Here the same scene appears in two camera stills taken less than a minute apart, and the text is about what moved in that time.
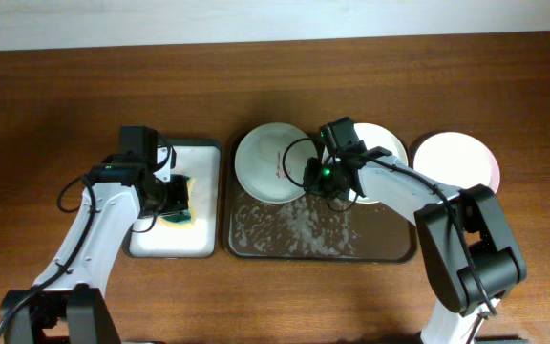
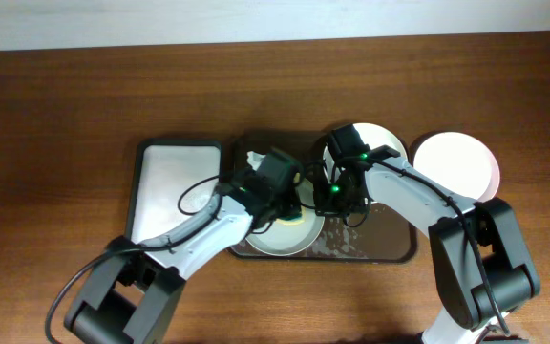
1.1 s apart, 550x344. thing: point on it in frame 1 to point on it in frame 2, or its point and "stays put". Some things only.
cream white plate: x=372 y=136 stays put
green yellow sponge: x=185 y=220 to x=295 y=221
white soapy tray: x=200 y=159 stays put
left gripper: x=179 y=202 to x=290 y=204
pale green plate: x=269 y=161 to x=288 y=237
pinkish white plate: x=456 y=161 stays put
